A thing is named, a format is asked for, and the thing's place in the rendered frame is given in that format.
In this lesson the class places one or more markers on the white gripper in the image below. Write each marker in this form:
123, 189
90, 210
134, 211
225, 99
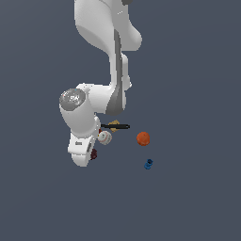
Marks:
80, 147

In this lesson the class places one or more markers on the dark red object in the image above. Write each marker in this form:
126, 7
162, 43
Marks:
93, 153

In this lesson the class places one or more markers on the white baseball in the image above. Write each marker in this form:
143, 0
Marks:
104, 137

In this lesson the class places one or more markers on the tan wooden block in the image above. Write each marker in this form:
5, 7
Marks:
114, 125

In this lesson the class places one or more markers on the black marker pen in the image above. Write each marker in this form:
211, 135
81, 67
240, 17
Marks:
117, 126

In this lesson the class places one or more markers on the orange ball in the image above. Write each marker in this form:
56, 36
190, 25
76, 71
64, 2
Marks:
143, 138

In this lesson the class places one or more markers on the small blue cup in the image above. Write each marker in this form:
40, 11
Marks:
148, 163

